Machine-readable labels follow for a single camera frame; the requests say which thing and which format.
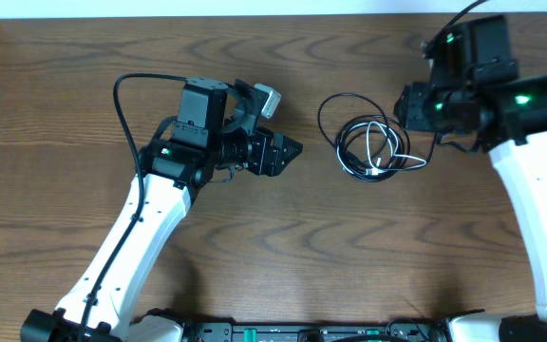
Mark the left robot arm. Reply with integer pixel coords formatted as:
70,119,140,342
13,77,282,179
20,77,302,342

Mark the white cable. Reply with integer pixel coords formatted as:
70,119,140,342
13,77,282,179
334,121,428,177

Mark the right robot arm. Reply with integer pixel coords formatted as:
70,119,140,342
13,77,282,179
394,15,547,341

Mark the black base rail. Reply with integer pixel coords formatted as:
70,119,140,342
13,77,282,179
130,308,450,342

